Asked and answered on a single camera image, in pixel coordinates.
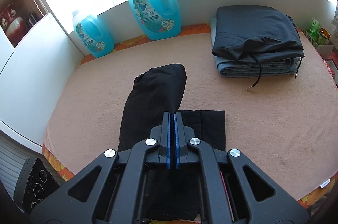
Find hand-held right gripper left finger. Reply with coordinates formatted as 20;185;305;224
48;112;175;224

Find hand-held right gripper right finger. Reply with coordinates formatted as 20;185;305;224
174;112;309;224

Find black pants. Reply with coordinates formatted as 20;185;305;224
117;63;234;222

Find beige blanket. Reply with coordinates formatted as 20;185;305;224
42;29;338;222

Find white shelf cabinet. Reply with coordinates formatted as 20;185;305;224
0;0;85;158

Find folded grey-blue jeans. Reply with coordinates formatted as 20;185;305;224
210;17;299;78

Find large blue detergent bottle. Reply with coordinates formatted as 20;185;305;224
72;9;114;58
128;0;181;41

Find stack of folded dark clothes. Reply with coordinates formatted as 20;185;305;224
211;5;305;91

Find red ceramic vase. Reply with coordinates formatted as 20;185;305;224
0;4;27;41

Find dark picture frames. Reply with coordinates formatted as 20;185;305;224
26;11;43;29

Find green carton box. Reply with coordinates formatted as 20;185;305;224
308;18;323;42

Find gold round tin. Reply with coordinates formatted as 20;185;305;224
318;28;333;45

